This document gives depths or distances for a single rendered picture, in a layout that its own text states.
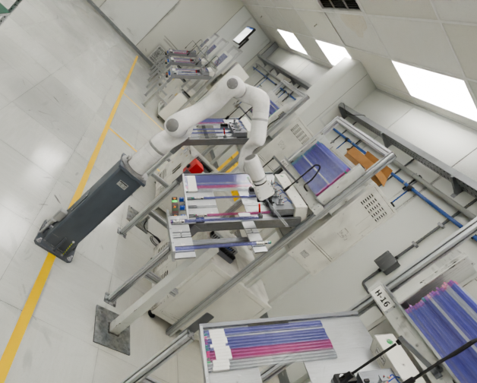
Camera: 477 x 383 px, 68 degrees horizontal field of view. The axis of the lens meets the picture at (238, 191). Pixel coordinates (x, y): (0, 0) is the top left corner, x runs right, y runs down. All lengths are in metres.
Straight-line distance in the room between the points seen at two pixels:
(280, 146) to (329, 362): 2.49
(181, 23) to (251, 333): 9.65
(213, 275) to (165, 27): 8.86
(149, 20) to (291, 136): 7.55
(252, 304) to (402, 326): 1.28
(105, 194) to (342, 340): 1.45
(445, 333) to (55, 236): 2.02
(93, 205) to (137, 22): 8.72
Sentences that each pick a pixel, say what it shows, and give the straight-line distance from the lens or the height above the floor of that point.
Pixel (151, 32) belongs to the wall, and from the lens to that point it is 10.64.
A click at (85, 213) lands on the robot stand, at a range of 2.27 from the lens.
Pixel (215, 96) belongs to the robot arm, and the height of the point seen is 1.34.
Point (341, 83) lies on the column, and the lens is 5.64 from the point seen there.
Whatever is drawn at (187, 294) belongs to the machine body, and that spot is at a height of 0.33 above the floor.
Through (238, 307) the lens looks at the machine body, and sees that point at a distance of 2.65.
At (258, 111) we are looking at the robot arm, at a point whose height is 1.46.
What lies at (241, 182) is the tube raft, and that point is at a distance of 2.66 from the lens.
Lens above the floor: 1.46
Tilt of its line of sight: 11 degrees down
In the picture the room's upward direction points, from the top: 49 degrees clockwise
